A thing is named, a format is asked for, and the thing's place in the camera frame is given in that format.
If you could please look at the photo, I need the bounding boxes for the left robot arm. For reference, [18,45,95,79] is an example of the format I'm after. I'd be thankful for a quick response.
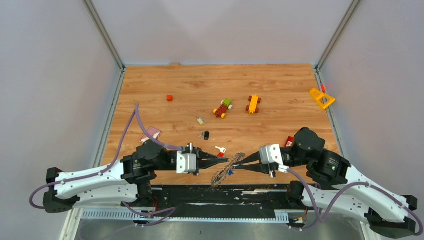
[42,140,228,214]

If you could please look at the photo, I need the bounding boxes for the red window brick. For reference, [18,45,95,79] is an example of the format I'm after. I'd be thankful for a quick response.
[285,136,294,147]

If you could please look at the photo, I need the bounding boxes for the key with black fob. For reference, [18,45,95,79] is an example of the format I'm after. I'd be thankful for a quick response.
[197,131,210,141]

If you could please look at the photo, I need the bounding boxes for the red playing card deck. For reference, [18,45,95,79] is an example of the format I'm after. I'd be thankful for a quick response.
[140,126,162,143]

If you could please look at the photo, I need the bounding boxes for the red yellow toy brick car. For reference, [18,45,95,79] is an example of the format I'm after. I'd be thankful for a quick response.
[213,98,234,119]

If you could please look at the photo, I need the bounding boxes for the yellow brown toy brick car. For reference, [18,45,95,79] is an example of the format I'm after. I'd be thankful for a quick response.
[246,94,262,115]

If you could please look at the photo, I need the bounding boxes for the yellow triangular brick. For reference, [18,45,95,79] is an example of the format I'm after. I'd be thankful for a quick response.
[309,88,336,110]

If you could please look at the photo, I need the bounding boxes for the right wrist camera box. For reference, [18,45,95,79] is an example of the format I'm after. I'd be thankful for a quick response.
[259,144,290,173]

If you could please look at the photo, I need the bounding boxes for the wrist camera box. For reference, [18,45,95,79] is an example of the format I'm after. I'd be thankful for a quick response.
[176,151,197,174]
[259,144,290,173]

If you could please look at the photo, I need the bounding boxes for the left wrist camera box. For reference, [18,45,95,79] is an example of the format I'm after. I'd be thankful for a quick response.
[176,151,197,174]

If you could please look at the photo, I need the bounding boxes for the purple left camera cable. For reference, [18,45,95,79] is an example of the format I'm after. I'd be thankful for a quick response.
[29,103,183,229]

